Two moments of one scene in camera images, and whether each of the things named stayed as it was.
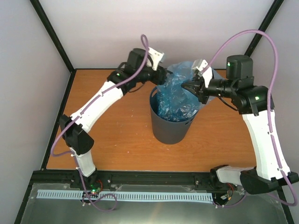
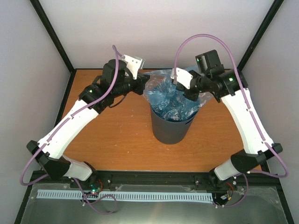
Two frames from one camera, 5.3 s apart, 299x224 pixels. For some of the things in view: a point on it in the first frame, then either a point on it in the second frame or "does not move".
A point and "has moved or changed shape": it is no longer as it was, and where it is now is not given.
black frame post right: [269, 17] does not move
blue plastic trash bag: [174, 102] has moved or changed shape
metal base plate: [261, 207] does not move
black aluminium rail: [122, 177] does not move
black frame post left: [50, 29] does not move
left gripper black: [161, 75] -> [143, 78]
